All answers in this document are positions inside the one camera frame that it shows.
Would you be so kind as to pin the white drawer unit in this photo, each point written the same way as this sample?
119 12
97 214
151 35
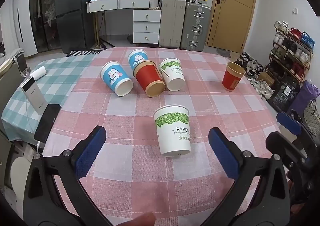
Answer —
146 27

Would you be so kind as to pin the purple bag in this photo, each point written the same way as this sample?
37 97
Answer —
306 95

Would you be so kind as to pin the woven basket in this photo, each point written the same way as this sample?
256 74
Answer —
313 114

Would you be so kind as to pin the dark grey refrigerator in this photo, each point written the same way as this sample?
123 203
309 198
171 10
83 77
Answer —
72 8

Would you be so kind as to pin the red brown paper cup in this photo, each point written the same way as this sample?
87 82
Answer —
232 77
149 78

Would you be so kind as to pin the pink plaid tablecloth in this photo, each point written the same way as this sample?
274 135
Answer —
140 108

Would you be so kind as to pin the beige suitcase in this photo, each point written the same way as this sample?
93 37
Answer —
172 23

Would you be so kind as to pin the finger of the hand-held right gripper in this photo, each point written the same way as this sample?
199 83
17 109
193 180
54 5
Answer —
280 143
287 120

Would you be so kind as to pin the wooden door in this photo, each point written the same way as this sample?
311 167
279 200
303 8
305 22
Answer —
232 8

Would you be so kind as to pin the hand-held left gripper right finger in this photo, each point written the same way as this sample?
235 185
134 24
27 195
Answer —
225 152

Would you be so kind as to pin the blue bunny paper cup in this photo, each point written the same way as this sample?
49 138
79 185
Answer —
115 78
136 58

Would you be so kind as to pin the white power bank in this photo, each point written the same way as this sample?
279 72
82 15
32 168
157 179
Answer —
32 95

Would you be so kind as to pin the teal plaid cloth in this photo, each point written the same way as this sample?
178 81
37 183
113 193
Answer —
57 83

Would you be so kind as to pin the white dressing table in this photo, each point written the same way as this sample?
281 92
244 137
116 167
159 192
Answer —
122 3

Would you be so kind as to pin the black smartphone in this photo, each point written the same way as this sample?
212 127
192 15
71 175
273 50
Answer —
47 122

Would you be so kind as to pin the pile of shoes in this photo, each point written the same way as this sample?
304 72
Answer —
255 73

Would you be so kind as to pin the white rolled packet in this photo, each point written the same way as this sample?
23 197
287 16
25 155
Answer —
38 73

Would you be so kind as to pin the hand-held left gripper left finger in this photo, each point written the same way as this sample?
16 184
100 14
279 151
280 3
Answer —
90 152

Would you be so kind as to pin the glass door cabinet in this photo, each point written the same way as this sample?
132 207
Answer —
42 15

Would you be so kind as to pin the shoe rack with shoes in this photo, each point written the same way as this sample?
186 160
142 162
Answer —
292 48

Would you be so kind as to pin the black white striped mat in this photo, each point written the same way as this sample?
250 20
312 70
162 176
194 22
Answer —
82 52

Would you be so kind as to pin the black printed bag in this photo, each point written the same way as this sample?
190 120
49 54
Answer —
283 95

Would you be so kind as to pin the silver suitcase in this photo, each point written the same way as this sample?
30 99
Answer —
195 27

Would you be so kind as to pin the white green leaf paper cup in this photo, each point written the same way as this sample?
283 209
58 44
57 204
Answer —
173 133
172 74

